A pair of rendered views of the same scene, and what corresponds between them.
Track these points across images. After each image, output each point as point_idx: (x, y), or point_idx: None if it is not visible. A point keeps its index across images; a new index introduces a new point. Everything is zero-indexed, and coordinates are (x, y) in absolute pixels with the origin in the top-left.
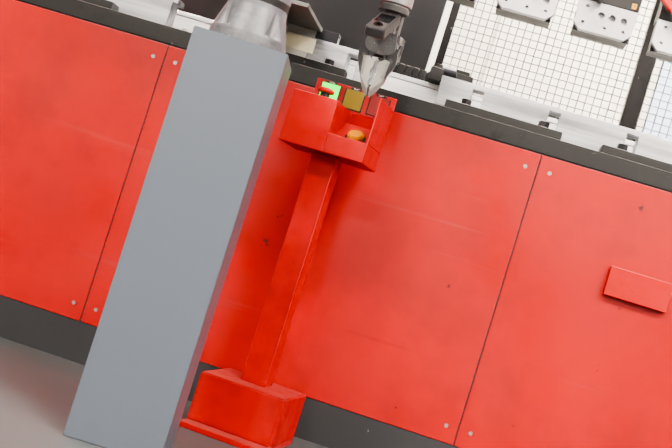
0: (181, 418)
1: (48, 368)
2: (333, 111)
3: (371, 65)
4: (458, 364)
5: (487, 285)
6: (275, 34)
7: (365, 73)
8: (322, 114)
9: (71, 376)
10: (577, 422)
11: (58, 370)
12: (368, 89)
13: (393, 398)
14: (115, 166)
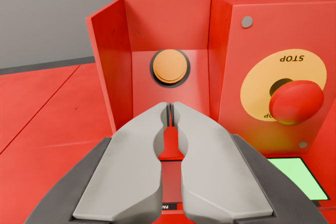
0: None
1: None
2: None
3: (190, 165)
4: (73, 83)
5: (42, 118)
6: None
7: (203, 132)
8: None
9: None
10: (3, 87)
11: None
12: (168, 103)
13: None
14: None
